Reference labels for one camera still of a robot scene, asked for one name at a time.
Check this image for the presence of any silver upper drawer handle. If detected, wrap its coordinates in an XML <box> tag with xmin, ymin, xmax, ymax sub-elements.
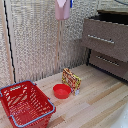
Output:
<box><xmin>87</xmin><ymin>34</ymin><xmax>116</xmax><ymax>45</ymax></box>

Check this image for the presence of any silver lower drawer handle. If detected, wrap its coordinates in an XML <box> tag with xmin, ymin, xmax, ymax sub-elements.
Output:
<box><xmin>95</xmin><ymin>54</ymin><xmax>120</xmax><ymax>67</ymax></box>

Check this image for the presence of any silver drawer handle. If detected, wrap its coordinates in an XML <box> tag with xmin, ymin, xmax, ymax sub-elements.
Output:
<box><xmin>95</xmin><ymin>54</ymin><xmax>120</xmax><ymax>67</ymax></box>
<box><xmin>87</xmin><ymin>34</ymin><xmax>116</xmax><ymax>45</ymax></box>

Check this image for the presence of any beige woven folding screen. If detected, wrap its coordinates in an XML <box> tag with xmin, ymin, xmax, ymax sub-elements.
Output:
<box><xmin>0</xmin><ymin>0</ymin><xmax>101</xmax><ymax>88</ymax></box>

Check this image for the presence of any pink receptacle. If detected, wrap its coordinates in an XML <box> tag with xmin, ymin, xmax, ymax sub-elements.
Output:
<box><xmin>54</xmin><ymin>0</ymin><xmax>72</xmax><ymax>22</ymax></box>

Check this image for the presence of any red plastic bowl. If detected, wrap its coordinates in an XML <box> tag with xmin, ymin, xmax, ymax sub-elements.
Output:
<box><xmin>52</xmin><ymin>83</ymin><xmax>72</xmax><ymax>100</ymax></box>

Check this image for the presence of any brown lower drawer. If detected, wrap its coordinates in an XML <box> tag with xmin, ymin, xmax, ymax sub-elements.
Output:
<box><xmin>89</xmin><ymin>49</ymin><xmax>128</xmax><ymax>81</ymax></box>

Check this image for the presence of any red basket with blue rim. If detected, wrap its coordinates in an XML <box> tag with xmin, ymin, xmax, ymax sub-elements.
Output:
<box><xmin>0</xmin><ymin>79</ymin><xmax>57</xmax><ymax>128</ymax></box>

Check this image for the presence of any colourful snack box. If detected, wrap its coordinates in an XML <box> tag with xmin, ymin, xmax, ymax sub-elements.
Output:
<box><xmin>61</xmin><ymin>67</ymin><xmax>82</xmax><ymax>96</ymax></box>

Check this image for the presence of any dark brown cabinet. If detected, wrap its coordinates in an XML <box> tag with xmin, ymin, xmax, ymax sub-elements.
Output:
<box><xmin>81</xmin><ymin>7</ymin><xmax>128</xmax><ymax>83</ymax></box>

